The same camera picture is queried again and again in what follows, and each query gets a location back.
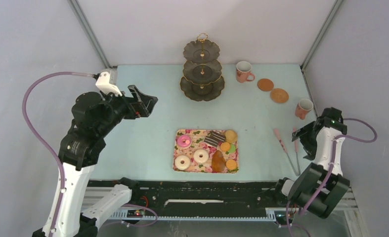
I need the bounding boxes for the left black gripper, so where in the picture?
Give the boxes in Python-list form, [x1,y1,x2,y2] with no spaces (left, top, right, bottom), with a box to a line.
[98,83,159,135]

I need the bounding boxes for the pink handled tongs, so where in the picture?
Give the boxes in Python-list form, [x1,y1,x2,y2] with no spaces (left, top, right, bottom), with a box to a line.
[273,128,301,176]

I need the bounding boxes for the pink frosted donut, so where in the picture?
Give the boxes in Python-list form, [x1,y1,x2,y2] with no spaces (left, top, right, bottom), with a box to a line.
[176,134,192,149]

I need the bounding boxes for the white donut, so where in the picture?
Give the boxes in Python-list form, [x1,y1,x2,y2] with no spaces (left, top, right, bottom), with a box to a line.
[174,155,191,170]
[193,149,209,164]

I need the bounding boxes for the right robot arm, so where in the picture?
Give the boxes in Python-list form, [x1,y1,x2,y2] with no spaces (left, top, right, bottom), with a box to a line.
[272,107,350,219]

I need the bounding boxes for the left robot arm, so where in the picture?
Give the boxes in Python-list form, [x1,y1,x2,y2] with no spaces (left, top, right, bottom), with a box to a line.
[33,85,158,237]

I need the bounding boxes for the pink mug at right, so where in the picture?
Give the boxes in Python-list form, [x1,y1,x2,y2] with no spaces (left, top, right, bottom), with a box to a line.
[295,99,314,120]

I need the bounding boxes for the brown round coaster right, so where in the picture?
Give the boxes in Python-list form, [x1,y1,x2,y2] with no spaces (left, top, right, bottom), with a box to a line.
[270,88,289,104]

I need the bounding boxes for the brown round coaster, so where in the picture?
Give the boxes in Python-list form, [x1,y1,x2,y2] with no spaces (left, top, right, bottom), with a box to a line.
[270,88,289,104]
[257,79,274,92]

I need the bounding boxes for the three-tier dark cake stand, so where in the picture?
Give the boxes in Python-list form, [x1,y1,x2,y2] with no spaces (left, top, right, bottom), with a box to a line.
[179,33,225,102]

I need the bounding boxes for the brown round coaster left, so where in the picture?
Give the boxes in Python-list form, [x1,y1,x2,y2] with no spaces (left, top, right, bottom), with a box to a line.
[257,79,274,92]

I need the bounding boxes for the floral serving tray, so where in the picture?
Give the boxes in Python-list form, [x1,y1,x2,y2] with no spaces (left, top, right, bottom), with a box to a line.
[173,129,239,174]

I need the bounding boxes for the chocolate layered cake slice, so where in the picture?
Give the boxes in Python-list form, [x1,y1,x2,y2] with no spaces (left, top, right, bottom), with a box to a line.
[204,130,226,147]

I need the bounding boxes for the green macaron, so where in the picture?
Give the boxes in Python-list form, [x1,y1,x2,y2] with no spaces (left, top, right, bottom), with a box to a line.
[227,144,236,154]

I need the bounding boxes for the yellow round cookie top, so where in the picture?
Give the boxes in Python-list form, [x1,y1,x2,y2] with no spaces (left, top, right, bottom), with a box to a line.
[224,130,238,144]

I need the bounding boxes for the orange round biscuit bottom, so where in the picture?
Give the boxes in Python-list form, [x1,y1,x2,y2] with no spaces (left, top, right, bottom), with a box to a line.
[225,159,238,171]

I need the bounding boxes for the orange round biscuit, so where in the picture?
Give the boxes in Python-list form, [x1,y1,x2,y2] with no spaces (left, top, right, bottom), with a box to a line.
[225,159,238,171]
[219,142,231,152]

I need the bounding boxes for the orange round biscuit middle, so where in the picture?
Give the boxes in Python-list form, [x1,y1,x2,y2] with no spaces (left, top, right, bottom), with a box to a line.
[219,142,231,152]

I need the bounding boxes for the pink mug near stand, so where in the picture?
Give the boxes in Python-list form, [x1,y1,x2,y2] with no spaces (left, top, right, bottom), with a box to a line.
[236,61,256,83]

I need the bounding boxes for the brown croissant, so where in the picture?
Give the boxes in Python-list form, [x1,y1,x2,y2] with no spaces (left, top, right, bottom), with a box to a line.
[211,150,226,173]

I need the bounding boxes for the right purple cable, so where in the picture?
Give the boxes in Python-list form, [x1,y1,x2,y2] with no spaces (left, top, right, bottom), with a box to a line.
[285,118,378,237]

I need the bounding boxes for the purple cable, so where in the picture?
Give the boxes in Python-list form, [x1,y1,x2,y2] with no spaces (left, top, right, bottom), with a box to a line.
[22,72,99,230]
[285,118,378,237]

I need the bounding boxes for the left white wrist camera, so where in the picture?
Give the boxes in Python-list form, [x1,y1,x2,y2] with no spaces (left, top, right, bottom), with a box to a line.
[95,69,123,96]

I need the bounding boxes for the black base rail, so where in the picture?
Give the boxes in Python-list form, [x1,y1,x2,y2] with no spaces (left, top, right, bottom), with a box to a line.
[83,178,287,221]

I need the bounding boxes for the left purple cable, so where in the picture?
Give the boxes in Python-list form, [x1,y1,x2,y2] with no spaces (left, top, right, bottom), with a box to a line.
[22,72,99,230]

